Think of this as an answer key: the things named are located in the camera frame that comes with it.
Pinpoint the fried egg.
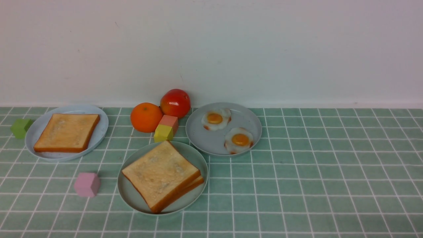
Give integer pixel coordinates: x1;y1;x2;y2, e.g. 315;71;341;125
201;108;231;131
224;128;254;155

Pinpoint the red tomato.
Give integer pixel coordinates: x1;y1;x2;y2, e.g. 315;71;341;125
160;89;191;119

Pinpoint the green centre plate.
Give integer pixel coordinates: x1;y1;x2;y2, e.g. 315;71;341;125
117;141;209;216

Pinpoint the back fried egg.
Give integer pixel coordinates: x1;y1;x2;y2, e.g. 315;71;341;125
201;108;231;131

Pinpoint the front fried egg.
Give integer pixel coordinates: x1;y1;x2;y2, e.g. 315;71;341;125
224;128;254;155

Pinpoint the pink wooden cube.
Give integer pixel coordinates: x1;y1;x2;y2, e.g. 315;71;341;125
73;172;101;197

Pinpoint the salmon wooden block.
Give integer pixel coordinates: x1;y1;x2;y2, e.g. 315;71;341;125
159;115;179;135

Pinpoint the orange fruit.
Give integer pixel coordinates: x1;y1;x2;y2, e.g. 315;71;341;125
130;102;163;133

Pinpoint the yellow wooden block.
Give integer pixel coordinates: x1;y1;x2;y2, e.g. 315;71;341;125
154;124;174;143

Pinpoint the toast slice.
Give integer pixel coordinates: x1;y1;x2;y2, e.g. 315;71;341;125
161;176;204;211
121;140;201;214
33;113;101;153

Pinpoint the green wooden cube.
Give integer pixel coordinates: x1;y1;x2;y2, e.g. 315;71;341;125
10;119;34;139

